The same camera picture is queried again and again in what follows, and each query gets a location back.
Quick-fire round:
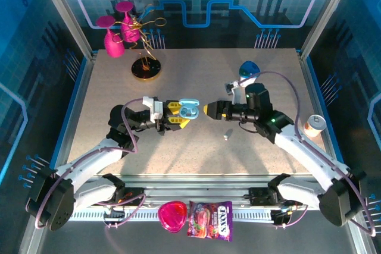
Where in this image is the gold wire glass holder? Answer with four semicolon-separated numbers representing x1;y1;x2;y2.
111;4;167;81

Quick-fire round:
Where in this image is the orange drink can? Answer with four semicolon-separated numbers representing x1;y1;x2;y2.
303;114;327;138

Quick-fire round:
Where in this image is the aluminium frame post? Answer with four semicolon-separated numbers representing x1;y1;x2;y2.
33;0;96;60
299;0;358;60

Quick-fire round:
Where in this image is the pink plastic bowl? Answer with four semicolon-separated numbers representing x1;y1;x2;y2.
157;200;189;234

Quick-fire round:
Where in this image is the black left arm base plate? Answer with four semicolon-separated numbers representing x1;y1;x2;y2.
113;187;146;207

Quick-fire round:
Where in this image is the aluminium frame rail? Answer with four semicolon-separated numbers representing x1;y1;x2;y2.
35;175;358;210

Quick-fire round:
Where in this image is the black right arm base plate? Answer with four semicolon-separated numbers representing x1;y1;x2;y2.
248;187;304;206

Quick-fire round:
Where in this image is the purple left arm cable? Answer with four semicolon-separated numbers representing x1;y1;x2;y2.
26;98;147;230

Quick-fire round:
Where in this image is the purple candy bag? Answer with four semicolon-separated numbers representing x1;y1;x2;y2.
186;200;233;242

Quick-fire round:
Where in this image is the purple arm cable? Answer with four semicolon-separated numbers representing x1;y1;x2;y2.
238;71;376;237
26;98;147;230

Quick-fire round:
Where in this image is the blue earbuds charging case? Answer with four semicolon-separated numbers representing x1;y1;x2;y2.
177;98;200;121

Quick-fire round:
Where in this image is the white cup with blue lid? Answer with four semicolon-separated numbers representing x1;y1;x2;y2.
239;60;261;84

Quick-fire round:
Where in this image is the pink wine glass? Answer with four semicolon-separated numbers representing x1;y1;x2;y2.
115;0;141;43
95;15;126;58

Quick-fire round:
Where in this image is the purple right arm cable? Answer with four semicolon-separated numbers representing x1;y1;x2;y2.
238;71;376;237

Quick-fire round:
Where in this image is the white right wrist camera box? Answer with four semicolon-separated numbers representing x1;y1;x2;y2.
223;80;248;104

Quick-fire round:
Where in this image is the white slotted cable duct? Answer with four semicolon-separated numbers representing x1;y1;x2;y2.
73;208;276;222

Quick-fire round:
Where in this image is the black connector box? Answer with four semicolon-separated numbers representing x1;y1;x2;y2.
270;208;294;225
103;208;126;222

